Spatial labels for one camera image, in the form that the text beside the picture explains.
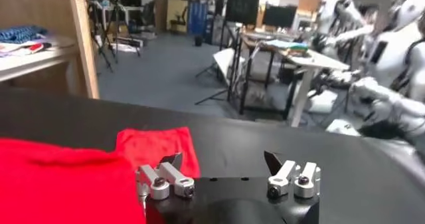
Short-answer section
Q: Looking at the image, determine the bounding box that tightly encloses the white humanoid robot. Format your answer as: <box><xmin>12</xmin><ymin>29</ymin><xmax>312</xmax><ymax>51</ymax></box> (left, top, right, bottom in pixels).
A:
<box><xmin>327</xmin><ymin>0</ymin><xmax>425</xmax><ymax>146</ymax></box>

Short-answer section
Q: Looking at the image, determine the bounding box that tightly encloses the white standing desk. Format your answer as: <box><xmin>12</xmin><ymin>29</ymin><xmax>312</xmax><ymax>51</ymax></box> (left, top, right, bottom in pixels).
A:
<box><xmin>258</xmin><ymin>44</ymin><xmax>351</xmax><ymax>128</ymax></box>

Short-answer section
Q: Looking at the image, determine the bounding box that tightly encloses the red t-shirt with cartoon print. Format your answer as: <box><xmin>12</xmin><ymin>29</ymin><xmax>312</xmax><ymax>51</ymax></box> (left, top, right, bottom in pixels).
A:
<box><xmin>0</xmin><ymin>126</ymin><xmax>202</xmax><ymax>224</ymax></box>

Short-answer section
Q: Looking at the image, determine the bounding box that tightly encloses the white side table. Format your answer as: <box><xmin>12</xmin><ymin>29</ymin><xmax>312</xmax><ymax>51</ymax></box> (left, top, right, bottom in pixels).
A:
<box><xmin>0</xmin><ymin>35</ymin><xmax>80</xmax><ymax>84</ymax></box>

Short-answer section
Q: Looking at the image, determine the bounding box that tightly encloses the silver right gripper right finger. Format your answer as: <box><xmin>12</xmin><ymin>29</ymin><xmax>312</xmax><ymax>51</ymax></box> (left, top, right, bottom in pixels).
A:
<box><xmin>264</xmin><ymin>150</ymin><xmax>321</xmax><ymax>199</ymax></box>

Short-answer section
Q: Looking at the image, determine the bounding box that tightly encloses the yellow cabinet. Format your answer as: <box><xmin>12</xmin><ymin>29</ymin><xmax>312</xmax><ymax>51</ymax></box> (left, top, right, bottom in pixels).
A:
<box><xmin>165</xmin><ymin>0</ymin><xmax>189</xmax><ymax>34</ymax></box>

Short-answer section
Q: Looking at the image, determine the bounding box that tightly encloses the black monitor on stand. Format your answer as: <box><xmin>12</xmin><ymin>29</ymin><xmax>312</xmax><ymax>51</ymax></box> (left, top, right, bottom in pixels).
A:
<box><xmin>225</xmin><ymin>0</ymin><xmax>262</xmax><ymax>26</ymax></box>

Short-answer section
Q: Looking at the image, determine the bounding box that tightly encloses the black tripod stand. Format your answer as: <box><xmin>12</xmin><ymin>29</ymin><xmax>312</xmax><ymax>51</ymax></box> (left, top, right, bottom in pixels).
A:
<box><xmin>195</xmin><ymin>22</ymin><xmax>243</xmax><ymax>106</ymax></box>

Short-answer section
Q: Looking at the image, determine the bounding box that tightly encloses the dark brown desk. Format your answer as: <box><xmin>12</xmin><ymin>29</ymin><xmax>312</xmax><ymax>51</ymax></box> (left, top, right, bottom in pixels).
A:
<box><xmin>238</xmin><ymin>31</ymin><xmax>299</xmax><ymax>120</ymax></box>

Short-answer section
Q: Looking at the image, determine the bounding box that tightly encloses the white humanoid robot slim torso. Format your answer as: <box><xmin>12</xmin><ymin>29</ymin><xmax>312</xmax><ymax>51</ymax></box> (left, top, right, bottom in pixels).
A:
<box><xmin>313</xmin><ymin>0</ymin><xmax>376</xmax><ymax>60</ymax></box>

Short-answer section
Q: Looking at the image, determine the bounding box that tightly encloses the white reflector panel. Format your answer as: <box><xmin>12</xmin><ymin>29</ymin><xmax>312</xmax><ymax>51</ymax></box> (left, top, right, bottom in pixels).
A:
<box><xmin>212</xmin><ymin>47</ymin><xmax>246</xmax><ymax>86</ymax></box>

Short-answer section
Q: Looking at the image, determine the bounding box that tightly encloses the white folded garment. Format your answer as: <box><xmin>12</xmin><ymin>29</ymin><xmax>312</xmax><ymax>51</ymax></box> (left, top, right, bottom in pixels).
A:
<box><xmin>0</xmin><ymin>40</ymin><xmax>54</xmax><ymax>58</ymax></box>

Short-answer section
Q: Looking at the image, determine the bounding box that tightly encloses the blue striped folded garment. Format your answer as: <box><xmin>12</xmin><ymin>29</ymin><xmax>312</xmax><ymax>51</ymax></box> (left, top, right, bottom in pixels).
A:
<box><xmin>0</xmin><ymin>25</ymin><xmax>49</xmax><ymax>45</ymax></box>

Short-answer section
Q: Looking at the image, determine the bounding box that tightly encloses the wide black monitor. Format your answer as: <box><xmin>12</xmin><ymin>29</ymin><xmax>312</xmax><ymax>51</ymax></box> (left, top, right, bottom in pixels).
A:
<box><xmin>262</xmin><ymin>4</ymin><xmax>298</xmax><ymax>29</ymax></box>

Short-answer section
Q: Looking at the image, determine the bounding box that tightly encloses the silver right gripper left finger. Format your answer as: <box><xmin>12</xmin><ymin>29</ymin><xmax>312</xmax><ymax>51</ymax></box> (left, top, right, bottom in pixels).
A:
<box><xmin>135</xmin><ymin>152</ymin><xmax>195</xmax><ymax>201</ymax></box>

